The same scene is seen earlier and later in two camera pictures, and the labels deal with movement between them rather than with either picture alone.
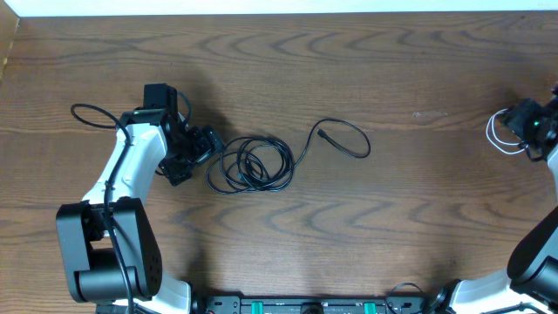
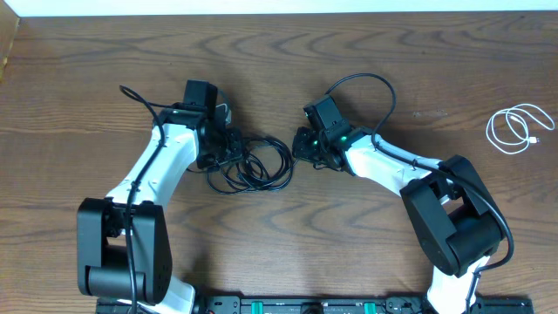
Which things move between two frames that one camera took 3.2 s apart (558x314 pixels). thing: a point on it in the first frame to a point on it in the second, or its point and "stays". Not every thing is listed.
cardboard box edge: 9,24 stays
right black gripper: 517,114 to 300,150
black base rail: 318,303 stays
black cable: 255,164 stays
